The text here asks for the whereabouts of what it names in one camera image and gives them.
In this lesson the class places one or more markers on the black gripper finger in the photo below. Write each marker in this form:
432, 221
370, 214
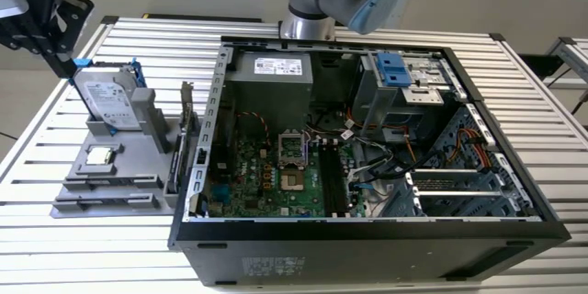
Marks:
80, 15
51, 56

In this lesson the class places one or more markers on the black RAM slot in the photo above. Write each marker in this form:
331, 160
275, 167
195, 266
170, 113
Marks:
342, 180
335, 180
324, 180
330, 180

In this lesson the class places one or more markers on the hard disk in blue carrier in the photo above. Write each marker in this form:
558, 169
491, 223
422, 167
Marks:
108, 101

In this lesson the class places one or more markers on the silver CPU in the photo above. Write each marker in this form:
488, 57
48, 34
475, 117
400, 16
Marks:
100, 155

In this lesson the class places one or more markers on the grey parts rack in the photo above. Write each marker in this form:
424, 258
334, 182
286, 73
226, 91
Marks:
134, 163

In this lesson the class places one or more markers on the black case fan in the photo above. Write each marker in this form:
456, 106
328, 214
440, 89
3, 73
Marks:
226, 135

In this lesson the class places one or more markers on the grey power supply white label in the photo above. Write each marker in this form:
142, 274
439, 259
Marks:
271, 101

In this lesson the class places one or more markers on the CPU socket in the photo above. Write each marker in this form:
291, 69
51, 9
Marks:
292, 180

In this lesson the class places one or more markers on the green motherboard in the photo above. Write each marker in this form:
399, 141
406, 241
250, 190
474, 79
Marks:
303, 201

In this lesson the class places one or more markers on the blue drive latch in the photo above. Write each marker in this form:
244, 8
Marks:
391, 70

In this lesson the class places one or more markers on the black PC case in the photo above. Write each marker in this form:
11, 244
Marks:
322, 259

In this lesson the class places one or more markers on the grey metal disk bay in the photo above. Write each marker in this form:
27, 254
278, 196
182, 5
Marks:
459, 193

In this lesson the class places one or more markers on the graphics card with metal bracket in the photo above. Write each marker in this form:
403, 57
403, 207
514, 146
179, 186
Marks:
187, 97

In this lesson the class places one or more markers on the aluminium frame side table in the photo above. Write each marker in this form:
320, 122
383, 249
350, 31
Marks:
572, 49

